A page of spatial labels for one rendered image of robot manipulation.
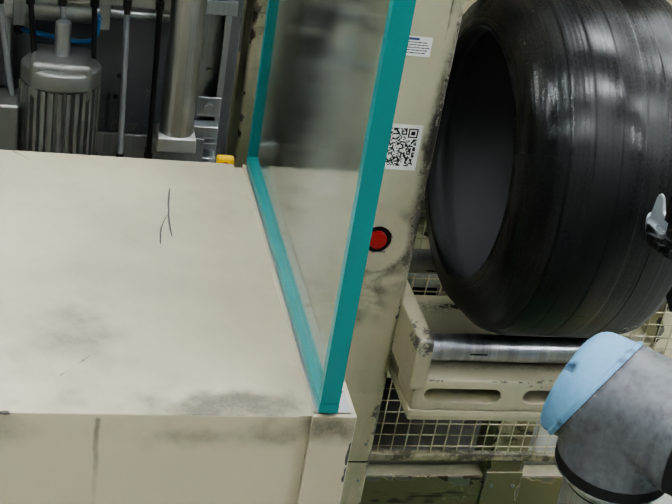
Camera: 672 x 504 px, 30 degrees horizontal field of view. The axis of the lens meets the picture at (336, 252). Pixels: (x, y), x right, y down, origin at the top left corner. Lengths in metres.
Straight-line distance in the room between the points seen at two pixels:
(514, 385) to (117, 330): 0.94
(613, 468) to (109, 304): 0.53
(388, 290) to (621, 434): 0.89
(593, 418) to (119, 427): 0.44
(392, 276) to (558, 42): 0.46
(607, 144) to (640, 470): 0.71
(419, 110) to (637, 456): 0.84
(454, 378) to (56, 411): 1.00
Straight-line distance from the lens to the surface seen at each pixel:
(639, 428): 1.18
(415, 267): 2.25
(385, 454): 2.75
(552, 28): 1.86
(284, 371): 1.24
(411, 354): 1.98
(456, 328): 2.28
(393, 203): 1.94
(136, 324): 1.28
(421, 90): 1.87
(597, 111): 1.81
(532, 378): 2.08
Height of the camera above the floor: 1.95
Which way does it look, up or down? 28 degrees down
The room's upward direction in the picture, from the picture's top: 10 degrees clockwise
